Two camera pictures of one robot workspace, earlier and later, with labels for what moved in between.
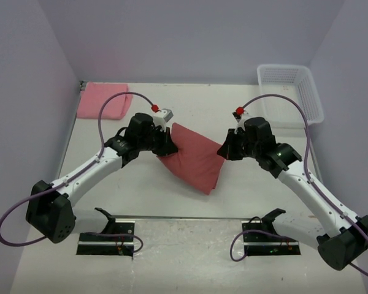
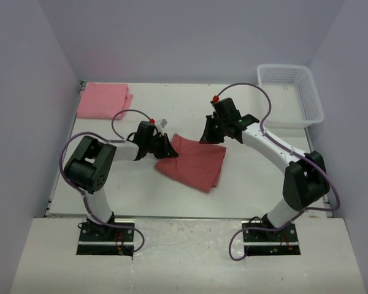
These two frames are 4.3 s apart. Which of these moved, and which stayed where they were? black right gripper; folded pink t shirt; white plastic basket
Moved: black right gripper
Stayed: white plastic basket; folded pink t shirt
